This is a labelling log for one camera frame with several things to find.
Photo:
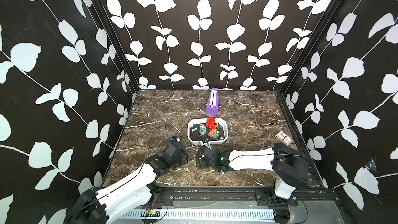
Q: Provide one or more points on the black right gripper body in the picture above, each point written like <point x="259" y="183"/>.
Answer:
<point x="203" y="166"/>

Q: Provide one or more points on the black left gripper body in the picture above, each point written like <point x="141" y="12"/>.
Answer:
<point x="181" y="159"/>

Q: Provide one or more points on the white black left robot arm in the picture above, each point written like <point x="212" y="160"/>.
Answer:
<point x="106" y="205"/>

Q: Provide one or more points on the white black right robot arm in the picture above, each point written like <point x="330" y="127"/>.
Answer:
<point x="290" y="165"/>

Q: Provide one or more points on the black tea bag back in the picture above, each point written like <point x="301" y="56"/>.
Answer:
<point x="195" y="133"/>

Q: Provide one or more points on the white plastic storage box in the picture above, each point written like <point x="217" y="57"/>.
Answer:
<point x="220" y="139"/>

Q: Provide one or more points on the purple metronome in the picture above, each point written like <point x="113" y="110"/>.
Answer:
<point x="212" y="106"/>

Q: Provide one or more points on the white perforated vent strip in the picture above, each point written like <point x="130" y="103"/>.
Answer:
<point x="261" y="215"/>

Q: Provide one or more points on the small circuit board with wires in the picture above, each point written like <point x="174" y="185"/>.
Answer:
<point x="151" y="213"/>

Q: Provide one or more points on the black front mounting rail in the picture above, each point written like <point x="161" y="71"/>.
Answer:
<point x="261" y="196"/>

